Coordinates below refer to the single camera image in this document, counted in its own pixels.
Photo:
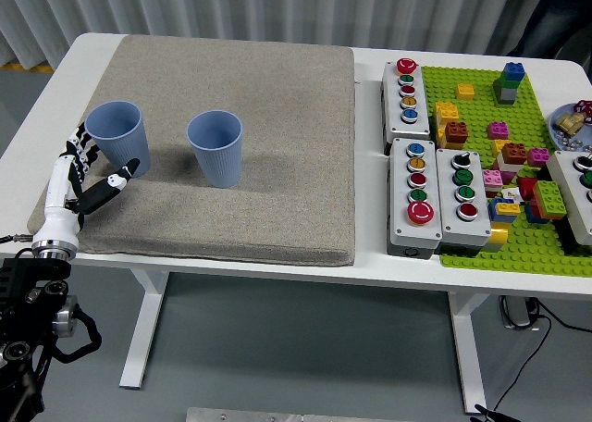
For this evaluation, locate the red valve handwheel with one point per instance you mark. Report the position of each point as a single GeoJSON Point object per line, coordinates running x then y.
{"type": "Point", "coordinates": [583, 107]}

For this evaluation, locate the pink toy block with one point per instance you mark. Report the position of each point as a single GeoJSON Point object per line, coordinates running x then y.
{"type": "Point", "coordinates": [498, 130]}
{"type": "Point", "coordinates": [538, 157]}
{"type": "Point", "coordinates": [491, 177]}

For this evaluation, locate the grey toy block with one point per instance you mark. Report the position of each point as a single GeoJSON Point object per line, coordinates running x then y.
{"type": "Point", "coordinates": [506, 95]}

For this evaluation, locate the white pleated curtain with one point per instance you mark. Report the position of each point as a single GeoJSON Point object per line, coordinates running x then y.
{"type": "Point", "coordinates": [185, 5]}

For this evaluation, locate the five-button box large red mushroom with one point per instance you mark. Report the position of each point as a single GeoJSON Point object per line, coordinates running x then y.
{"type": "Point", "coordinates": [400, 230]}

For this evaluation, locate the four-button box black selector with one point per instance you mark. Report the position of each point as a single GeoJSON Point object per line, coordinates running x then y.
{"type": "Point", "coordinates": [481, 230]}

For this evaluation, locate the red toy block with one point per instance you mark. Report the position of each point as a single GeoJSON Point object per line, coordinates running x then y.
{"type": "Point", "coordinates": [527, 187]}

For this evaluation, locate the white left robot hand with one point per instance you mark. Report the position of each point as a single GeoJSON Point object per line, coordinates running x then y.
{"type": "Point", "coordinates": [57, 218]}

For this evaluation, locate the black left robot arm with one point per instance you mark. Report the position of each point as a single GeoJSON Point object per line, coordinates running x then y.
{"type": "Point", "coordinates": [28, 274]}

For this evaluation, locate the blue toy block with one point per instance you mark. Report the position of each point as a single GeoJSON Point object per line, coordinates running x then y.
{"type": "Point", "coordinates": [495, 212]}
{"type": "Point", "coordinates": [514, 70]}

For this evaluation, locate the brown toy block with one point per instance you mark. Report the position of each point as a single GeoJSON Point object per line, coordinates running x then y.
{"type": "Point", "coordinates": [455, 132]}
{"type": "Point", "coordinates": [513, 153]}

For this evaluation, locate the white toy block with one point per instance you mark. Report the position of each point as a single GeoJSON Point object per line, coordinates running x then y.
{"type": "Point", "coordinates": [504, 165]}

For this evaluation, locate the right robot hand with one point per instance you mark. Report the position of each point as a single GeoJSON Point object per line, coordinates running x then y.
{"type": "Point", "coordinates": [488, 416]}

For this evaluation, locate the brass valve fitting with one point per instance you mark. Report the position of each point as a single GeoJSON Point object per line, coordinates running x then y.
{"type": "Point", "coordinates": [569, 122]}

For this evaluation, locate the light blue plate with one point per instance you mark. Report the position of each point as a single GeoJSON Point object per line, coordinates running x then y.
{"type": "Point", "coordinates": [585, 135]}

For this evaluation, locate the yellow round toy block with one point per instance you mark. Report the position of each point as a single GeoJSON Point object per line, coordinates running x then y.
{"type": "Point", "coordinates": [497, 234]}

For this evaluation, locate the white button box black base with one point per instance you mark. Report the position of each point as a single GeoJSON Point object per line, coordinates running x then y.
{"type": "Point", "coordinates": [566, 190]}

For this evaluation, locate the white table leg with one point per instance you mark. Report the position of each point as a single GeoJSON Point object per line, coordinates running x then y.
{"type": "Point", "coordinates": [467, 352]}
{"type": "Point", "coordinates": [143, 329]}

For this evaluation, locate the grey power strip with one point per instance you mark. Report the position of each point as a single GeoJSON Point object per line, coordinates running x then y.
{"type": "Point", "coordinates": [515, 313]}

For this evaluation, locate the dark green toy block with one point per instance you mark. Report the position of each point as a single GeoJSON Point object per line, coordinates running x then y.
{"type": "Point", "coordinates": [504, 83]}

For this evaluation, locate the light green toy block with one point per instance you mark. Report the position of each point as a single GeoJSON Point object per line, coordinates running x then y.
{"type": "Point", "coordinates": [549, 199]}

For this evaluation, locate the green studded baseplate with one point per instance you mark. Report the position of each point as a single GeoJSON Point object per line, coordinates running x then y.
{"type": "Point", "coordinates": [476, 112]}

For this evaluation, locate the small white warning label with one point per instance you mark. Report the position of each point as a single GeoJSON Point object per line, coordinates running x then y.
{"type": "Point", "coordinates": [511, 194]}

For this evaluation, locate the grey-brown fabric mat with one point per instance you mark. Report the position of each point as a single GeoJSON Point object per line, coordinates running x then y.
{"type": "Point", "coordinates": [254, 163]}

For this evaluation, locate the blue ribbed plastic cup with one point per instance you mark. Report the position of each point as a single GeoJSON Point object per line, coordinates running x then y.
{"type": "Point", "coordinates": [120, 140]}
{"type": "Point", "coordinates": [222, 163]}

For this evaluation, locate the small orange-yellow toy block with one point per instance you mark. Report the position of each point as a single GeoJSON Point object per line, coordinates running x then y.
{"type": "Point", "coordinates": [465, 91]}

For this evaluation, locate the five-button box small red mushroom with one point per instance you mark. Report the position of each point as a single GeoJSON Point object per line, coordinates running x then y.
{"type": "Point", "coordinates": [418, 126]}

